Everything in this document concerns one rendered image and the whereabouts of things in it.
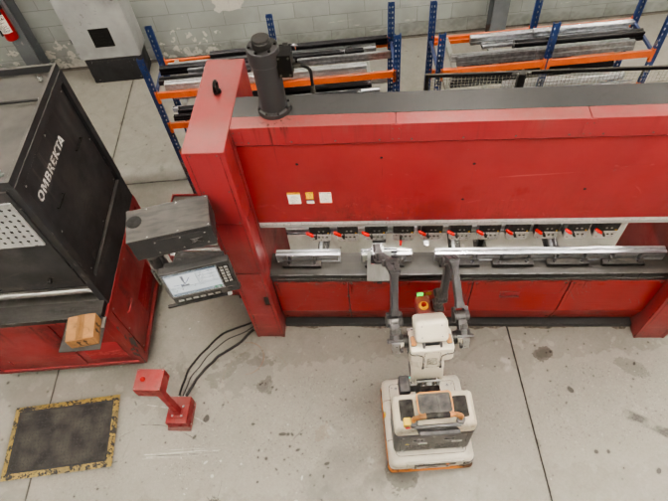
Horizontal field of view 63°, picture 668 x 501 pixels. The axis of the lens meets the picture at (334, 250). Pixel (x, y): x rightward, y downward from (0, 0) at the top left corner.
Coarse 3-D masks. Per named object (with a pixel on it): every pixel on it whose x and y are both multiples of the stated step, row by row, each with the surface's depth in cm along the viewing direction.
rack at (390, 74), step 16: (272, 32) 489; (400, 48) 453; (144, 64) 454; (160, 64) 510; (368, 64) 480; (400, 64) 466; (144, 80) 466; (288, 80) 476; (304, 80) 475; (320, 80) 475; (336, 80) 476; (352, 80) 477; (160, 96) 481; (176, 96) 482; (160, 112) 496; (176, 128) 512; (176, 144) 528
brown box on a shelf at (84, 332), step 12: (72, 324) 384; (84, 324) 383; (96, 324) 387; (72, 336) 379; (84, 336) 378; (96, 336) 384; (60, 348) 386; (72, 348) 385; (84, 348) 385; (96, 348) 384
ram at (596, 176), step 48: (336, 144) 321; (384, 144) 319; (432, 144) 318; (480, 144) 316; (528, 144) 315; (576, 144) 313; (624, 144) 312; (288, 192) 358; (336, 192) 356; (384, 192) 354; (432, 192) 352; (480, 192) 350; (528, 192) 349; (576, 192) 347; (624, 192) 345
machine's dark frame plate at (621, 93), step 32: (256, 96) 326; (288, 96) 324; (320, 96) 322; (352, 96) 320; (384, 96) 318; (416, 96) 316; (448, 96) 313; (480, 96) 311; (512, 96) 309; (544, 96) 307; (576, 96) 306; (608, 96) 304; (640, 96) 302
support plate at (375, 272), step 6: (372, 252) 413; (390, 252) 411; (372, 264) 406; (378, 264) 406; (372, 270) 403; (378, 270) 403; (384, 270) 403; (372, 276) 400; (378, 276) 400; (384, 276) 400
